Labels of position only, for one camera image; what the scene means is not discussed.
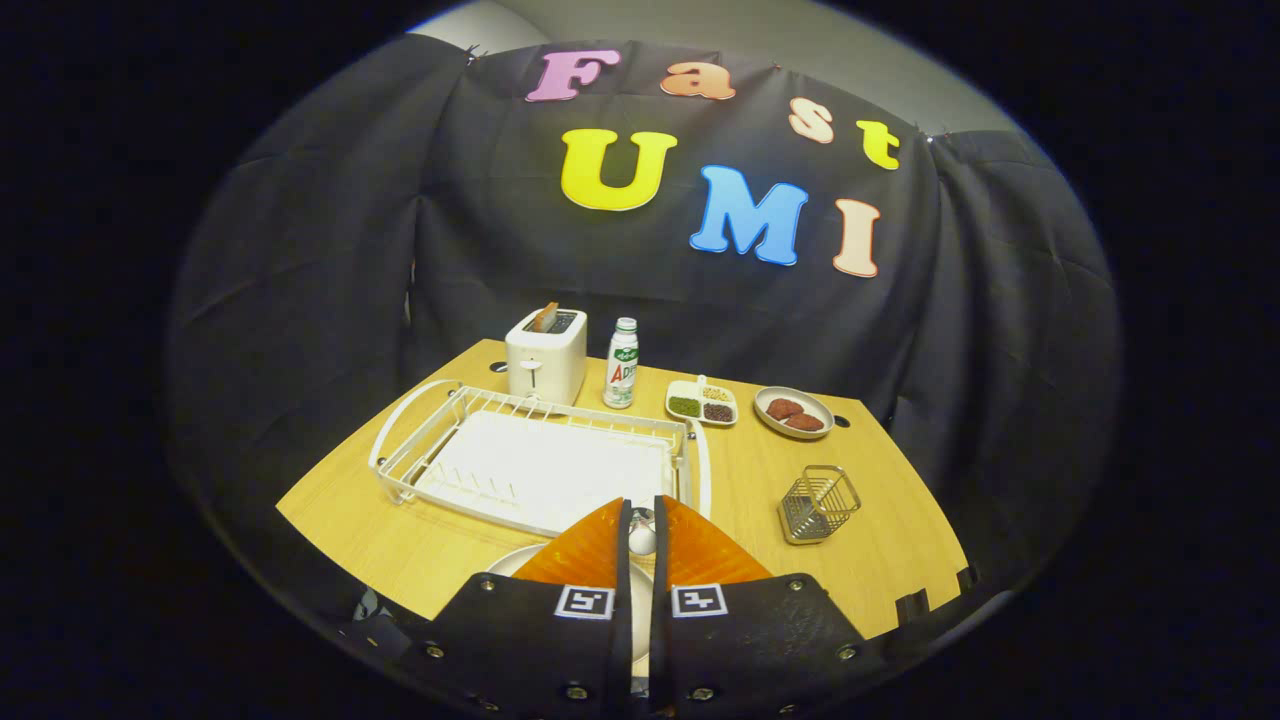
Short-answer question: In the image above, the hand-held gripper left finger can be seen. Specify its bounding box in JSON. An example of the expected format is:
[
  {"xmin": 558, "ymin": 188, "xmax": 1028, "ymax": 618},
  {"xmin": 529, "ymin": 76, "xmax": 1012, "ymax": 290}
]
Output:
[{"xmin": 395, "ymin": 497, "xmax": 634, "ymax": 720}]

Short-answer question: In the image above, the white toaster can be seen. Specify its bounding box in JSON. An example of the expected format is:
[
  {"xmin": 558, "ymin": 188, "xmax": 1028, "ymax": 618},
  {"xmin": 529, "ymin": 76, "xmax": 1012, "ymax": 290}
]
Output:
[{"xmin": 505, "ymin": 308, "xmax": 589, "ymax": 406}]

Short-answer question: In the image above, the white round plate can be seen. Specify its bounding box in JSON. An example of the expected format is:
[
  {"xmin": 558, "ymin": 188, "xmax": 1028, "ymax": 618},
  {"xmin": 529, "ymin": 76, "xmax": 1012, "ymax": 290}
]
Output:
[{"xmin": 485, "ymin": 543, "xmax": 656, "ymax": 681}]

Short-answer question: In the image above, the white wire dish rack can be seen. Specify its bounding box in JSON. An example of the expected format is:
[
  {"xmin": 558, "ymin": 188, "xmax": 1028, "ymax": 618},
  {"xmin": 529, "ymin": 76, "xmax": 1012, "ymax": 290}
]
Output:
[{"xmin": 368, "ymin": 378, "xmax": 713, "ymax": 538}]

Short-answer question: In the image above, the white divided bean dish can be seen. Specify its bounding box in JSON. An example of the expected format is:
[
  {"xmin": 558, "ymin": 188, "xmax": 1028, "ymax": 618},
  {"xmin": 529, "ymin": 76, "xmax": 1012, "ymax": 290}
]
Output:
[{"xmin": 665, "ymin": 375, "xmax": 739, "ymax": 428}]

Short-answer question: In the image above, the metal wire basket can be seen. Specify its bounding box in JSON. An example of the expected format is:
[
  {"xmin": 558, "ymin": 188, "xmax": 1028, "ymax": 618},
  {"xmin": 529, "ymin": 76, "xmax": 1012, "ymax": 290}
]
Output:
[{"xmin": 777, "ymin": 464, "xmax": 863, "ymax": 546}]

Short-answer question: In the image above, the black backdrop cloth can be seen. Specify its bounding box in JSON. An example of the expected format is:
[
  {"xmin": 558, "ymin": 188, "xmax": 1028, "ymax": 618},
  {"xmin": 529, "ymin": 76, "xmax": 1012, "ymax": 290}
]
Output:
[{"xmin": 165, "ymin": 35, "xmax": 1121, "ymax": 641}]

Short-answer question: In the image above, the grey plate with meat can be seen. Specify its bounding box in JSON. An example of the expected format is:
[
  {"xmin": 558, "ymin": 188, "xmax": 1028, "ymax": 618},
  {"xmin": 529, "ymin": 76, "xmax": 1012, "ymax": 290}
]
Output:
[{"xmin": 753, "ymin": 386, "xmax": 836, "ymax": 441}]

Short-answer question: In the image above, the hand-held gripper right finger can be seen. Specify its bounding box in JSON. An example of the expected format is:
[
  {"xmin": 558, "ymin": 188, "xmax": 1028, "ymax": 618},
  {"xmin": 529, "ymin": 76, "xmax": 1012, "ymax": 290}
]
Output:
[{"xmin": 652, "ymin": 495, "xmax": 886, "ymax": 720}]

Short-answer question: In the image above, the white green label bottle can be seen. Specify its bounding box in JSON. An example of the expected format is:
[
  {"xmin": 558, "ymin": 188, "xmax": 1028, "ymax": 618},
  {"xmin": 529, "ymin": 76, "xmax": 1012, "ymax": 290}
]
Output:
[{"xmin": 603, "ymin": 317, "xmax": 640, "ymax": 410}]

